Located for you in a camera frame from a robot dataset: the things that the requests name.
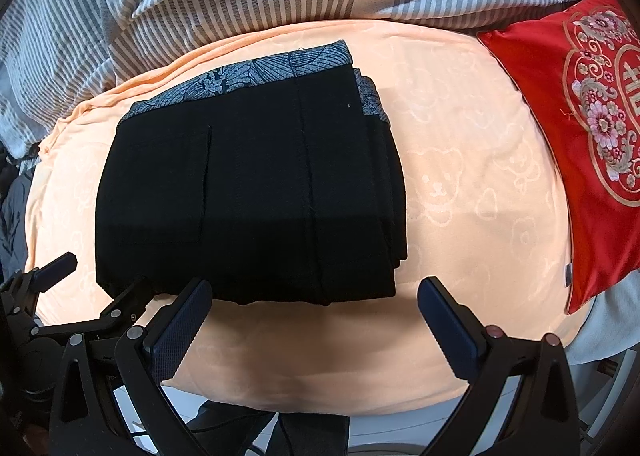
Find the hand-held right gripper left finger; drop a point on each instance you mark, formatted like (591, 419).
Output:
(175, 331)

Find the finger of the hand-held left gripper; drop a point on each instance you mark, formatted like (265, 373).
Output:
(57, 270)
(127, 298)

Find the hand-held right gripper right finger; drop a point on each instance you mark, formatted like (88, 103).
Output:
(450, 331)

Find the black pants with patterned waistband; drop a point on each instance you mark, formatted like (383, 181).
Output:
(250, 186)

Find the grey garment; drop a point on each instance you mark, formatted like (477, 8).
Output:
(12, 206)

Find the person's left leg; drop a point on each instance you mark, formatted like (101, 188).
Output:
(235, 436)

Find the person's leg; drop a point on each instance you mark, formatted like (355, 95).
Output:
(235, 436)
(315, 438)

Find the peach blanket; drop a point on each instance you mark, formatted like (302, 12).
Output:
(475, 186)

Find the person's right leg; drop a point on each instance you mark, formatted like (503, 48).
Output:
(315, 438)

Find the red embroidered cushion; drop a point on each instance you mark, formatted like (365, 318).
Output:
(540, 111)

